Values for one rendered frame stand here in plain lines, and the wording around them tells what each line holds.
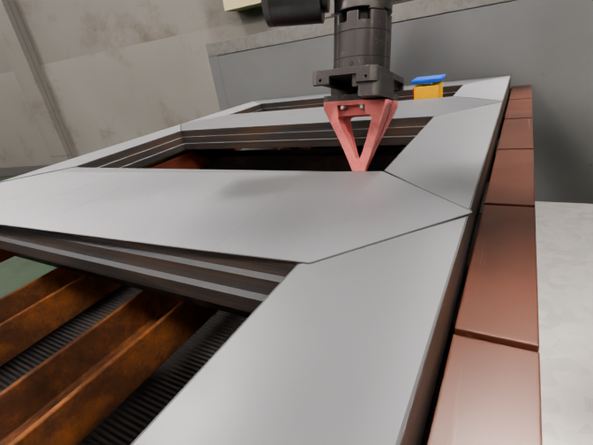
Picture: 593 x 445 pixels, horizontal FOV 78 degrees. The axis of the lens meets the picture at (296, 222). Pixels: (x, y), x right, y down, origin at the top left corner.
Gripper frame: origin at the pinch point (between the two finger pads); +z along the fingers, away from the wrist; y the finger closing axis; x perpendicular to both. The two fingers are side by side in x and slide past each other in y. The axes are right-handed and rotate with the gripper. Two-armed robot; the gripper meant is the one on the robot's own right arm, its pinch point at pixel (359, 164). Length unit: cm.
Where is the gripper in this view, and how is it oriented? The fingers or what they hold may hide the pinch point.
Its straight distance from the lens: 41.2
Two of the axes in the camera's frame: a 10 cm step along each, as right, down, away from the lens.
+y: -5.0, 2.0, -8.4
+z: 0.2, 9.7, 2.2
